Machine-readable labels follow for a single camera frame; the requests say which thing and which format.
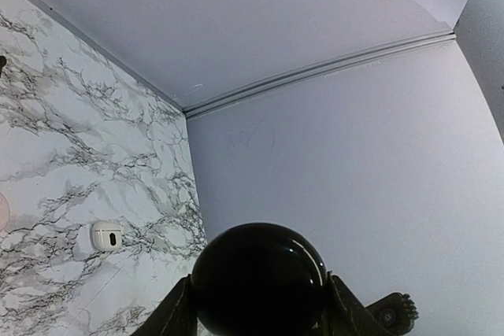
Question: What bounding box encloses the black earbud far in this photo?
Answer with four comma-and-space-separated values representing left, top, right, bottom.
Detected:
0, 55, 7, 75

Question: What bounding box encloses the black round earbud case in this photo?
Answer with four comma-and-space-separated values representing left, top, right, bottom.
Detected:
191, 223, 328, 335

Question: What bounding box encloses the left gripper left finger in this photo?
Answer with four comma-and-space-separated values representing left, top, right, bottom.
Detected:
135, 275, 198, 336

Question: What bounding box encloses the pink round earbud case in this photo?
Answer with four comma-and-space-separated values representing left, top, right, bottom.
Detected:
0, 194, 10, 231

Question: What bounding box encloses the cream oval earbud case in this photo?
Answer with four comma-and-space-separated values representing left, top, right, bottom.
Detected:
91, 221, 123, 252

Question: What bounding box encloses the left corner frame post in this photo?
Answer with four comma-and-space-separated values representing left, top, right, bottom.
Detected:
183, 31, 456, 120

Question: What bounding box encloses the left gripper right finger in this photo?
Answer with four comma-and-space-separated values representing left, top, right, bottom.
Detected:
321, 272, 388, 336

